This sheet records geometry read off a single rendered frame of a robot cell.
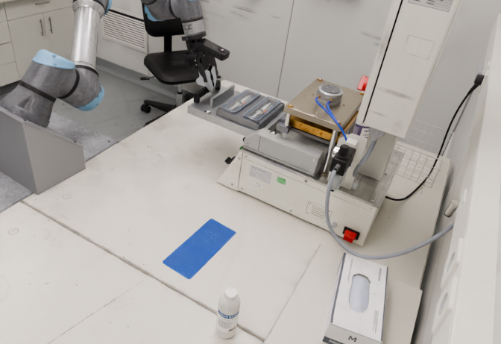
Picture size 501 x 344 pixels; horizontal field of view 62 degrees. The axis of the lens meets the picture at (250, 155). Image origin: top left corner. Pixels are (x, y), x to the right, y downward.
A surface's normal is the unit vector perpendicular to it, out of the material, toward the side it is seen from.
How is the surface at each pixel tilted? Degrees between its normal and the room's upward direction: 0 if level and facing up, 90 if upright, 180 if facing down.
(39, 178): 90
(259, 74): 90
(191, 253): 0
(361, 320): 3
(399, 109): 90
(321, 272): 0
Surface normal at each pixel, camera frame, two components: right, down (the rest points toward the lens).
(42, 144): 0.84, 0.39
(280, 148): -0.48, 0.45
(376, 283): 0.04, -0.84
